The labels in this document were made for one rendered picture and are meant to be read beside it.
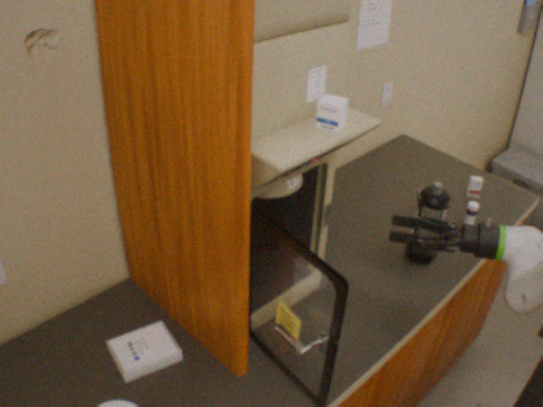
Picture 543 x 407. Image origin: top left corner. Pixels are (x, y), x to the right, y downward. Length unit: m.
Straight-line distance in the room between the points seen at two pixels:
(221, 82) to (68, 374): 0.84
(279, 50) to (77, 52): 0.49
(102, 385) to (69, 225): 0.42
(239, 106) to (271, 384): 0.71
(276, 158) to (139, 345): 0.62
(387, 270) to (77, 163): 0.96
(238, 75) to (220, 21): 0.09
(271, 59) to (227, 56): 0.18
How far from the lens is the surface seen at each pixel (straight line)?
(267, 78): 1.03
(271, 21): 1.00
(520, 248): 1.40
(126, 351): 1.36
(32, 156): 1.31
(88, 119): 1.34
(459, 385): 2.65
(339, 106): 1.09
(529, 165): 3.95
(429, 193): 1.60
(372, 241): 1.76
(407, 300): 1.57
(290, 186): 1.25
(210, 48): 0.89
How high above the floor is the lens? 2.01
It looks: 34 degrees down
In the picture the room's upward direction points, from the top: 3 degrees clockwise
